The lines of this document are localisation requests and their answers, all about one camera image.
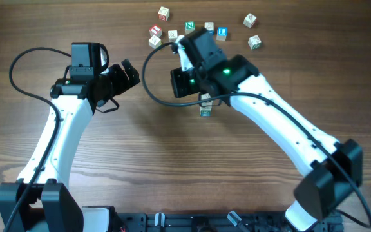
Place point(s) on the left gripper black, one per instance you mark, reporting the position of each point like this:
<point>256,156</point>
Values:
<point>118,71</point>

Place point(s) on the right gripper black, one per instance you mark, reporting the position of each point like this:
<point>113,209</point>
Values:
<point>178,77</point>

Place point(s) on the wooden block Z side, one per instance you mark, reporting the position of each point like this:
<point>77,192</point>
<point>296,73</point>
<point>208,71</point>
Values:
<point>207,102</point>

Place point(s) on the wooden block blue side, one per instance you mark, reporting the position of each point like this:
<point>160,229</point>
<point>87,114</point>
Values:
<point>205,112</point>

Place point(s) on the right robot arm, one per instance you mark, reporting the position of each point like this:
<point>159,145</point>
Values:
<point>330,169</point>

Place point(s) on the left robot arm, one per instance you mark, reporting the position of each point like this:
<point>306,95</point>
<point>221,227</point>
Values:
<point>40,200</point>

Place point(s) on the blue L letter block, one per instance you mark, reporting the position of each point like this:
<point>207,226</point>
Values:
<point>221,34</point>

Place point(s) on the wooden block blue front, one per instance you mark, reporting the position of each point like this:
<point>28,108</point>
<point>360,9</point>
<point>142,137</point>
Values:
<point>209,26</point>

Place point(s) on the wooden block green side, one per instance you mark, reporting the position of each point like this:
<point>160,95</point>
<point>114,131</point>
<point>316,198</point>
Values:
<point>254,42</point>

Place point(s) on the green N letter block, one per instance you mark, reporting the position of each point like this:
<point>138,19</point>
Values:
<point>189,26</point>

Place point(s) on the wooden block picture top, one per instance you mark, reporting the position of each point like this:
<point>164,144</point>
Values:
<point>172,35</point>

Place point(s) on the wooden block far right top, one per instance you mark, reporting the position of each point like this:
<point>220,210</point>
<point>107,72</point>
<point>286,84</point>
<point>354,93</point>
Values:
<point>250,20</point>

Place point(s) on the plain wooden block yellow side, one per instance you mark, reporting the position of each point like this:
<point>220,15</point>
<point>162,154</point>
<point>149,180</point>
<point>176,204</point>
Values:
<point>155,42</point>

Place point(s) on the red L letter block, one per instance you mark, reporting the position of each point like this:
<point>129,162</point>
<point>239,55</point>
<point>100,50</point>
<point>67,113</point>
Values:
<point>155,30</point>

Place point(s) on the wooden block top left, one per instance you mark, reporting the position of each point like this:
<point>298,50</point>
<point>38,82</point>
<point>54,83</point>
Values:
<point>163,13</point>

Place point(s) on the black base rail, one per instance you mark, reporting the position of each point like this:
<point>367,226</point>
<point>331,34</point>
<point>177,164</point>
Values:
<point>264,221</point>

